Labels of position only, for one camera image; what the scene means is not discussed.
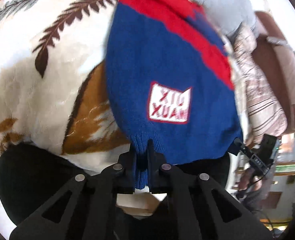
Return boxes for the black trousers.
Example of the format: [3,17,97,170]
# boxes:
[0,144,86,225]

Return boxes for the red and blue knit sweater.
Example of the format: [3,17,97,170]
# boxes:
[106,0,243,189]

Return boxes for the light grey quilted pillow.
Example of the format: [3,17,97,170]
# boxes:
[193,0,258,40]

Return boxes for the right hand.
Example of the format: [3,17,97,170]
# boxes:
[237,166,271,205]

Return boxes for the cream leaf-pattern fleece blanket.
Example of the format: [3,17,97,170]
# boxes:
[0,0,130,174]

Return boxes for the beige striped floral pillow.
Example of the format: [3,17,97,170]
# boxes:
[225,22,288,146]

